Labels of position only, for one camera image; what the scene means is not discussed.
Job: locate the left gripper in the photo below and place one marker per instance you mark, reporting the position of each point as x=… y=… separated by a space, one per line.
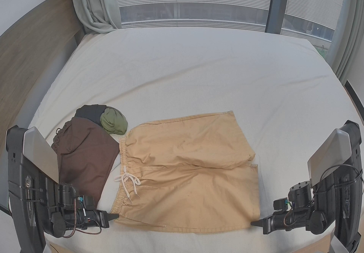
x=98 y=219

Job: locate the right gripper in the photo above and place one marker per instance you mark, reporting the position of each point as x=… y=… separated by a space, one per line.
x=274 y=223

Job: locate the tan shorts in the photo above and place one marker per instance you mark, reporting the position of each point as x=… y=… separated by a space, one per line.
x=184 y=175

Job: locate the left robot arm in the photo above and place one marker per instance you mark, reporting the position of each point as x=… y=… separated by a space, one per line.
x=22 y=189

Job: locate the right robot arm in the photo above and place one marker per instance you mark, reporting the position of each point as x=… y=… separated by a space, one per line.
x=349 y=189

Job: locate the brown shorts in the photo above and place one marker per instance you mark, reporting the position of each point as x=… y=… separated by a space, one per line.
x=85 y=160

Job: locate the green garment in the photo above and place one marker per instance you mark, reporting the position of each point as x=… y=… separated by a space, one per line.
x=113 y=122

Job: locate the black garment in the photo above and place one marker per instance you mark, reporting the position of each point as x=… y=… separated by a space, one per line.
x=89 y=113

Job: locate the bed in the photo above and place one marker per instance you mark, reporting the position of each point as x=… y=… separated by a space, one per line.
x=199 y=61

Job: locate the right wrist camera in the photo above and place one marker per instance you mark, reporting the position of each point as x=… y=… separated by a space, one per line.
x=281 y=204

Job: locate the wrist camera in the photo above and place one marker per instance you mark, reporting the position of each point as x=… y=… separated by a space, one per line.
x=85 y=202
x=281 y=204

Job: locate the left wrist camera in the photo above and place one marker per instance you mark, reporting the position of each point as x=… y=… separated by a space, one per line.
x=85 y=202

